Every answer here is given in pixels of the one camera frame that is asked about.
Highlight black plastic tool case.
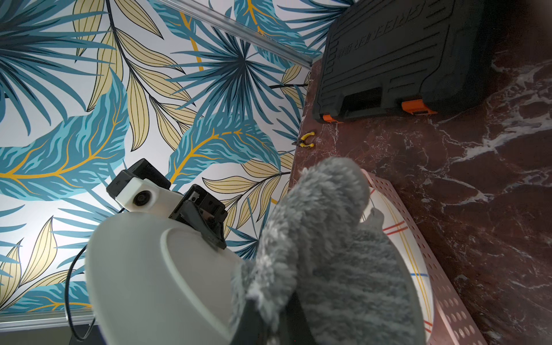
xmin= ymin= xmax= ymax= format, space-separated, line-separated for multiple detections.
xmin=312 ymin=0 xmax=495 ymax=122

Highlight colourful squiggle pattern plate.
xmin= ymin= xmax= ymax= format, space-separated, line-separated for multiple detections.
xmin=85 ymin=213 xmax=241 ymax=344

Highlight grey striped microfibre cloth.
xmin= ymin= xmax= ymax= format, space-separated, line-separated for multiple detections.
xmin=229 ymin=158 xmax=426 ymax=344

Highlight white plaid line plate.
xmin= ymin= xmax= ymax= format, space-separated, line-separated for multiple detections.
xmin=363 ymin=188 xmax=436 ymax=341

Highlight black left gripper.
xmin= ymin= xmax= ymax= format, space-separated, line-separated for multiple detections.
xmin=169 ymin=184 xmax=228 ymax=250

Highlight pink perforated plastic basket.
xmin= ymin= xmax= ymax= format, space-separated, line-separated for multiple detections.
xmin=365 ymin=172 xmax=487 ymax=344

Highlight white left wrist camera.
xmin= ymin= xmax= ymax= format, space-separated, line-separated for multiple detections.
xmin=106 ymin=158 xmax=183 ymax=218

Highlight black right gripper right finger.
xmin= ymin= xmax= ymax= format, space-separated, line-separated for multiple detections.
xmin=277 ymin=293 xmax=316 ymax=345

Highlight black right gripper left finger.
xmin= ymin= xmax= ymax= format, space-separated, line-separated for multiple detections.
xmin=230 ymin=300 xmax=270 ymax=345

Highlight yellow handled small pliers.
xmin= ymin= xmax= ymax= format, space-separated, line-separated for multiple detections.
xmin=293 ymin=131 xmax=316 ymax=149

